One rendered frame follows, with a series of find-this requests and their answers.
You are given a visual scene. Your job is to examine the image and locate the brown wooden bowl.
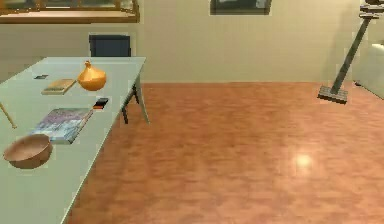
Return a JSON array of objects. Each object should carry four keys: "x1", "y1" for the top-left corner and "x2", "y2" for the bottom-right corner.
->
[{"x1": 3, "y1": 133, "x2": 54, "y2": 170}]

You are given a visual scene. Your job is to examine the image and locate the small black orange box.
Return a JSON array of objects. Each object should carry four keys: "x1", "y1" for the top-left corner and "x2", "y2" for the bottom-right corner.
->
[{"x1": 92, "y1": 97, "x2": 110, "y2": 111}]

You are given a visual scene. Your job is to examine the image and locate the dark blue chair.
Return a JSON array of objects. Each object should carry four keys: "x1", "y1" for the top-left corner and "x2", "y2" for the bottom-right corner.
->
[{"x1": 88, "y1": 33, "x2": 140, "y2": 125}]

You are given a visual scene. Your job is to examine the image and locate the orange round vase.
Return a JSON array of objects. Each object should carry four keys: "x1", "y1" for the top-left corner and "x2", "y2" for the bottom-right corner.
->
[{"x1": 77, "y1": 60, "x2": 108, "y2": 92}]

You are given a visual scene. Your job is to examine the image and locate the colourful large book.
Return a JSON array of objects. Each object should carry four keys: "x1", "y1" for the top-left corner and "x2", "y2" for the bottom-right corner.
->
[{"x1": 30, "y1": 107, "x2": 94, "y2": 145}]

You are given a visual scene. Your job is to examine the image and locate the tan small book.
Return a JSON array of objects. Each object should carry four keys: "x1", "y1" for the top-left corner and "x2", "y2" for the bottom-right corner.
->
[{"x1": 41, "y1": 78, "x2": 78, "y2": 96}]

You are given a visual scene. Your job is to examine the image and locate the wooden framed window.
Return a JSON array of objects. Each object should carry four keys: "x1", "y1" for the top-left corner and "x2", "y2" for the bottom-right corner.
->
[{"x1": 0, "y1": 0, "x2": 140, "y2": 24}]

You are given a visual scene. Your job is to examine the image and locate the pale green table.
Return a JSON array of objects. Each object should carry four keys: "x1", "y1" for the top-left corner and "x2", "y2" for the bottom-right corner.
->
[{"x1": 0, "y1": 56, "x2": 151, "y2": 224}]

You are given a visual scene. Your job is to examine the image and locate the thin wooden stick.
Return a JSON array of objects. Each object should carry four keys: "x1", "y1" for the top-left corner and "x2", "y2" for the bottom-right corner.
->
[{"x1": 0, "y1": 102, "x2": 18, "y2": 130}]

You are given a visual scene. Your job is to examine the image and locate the dark framed wall picture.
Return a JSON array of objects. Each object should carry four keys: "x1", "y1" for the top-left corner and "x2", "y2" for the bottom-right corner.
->
[{"x1": 209, "y1": 0, "x2": 273, "y2": 16}]

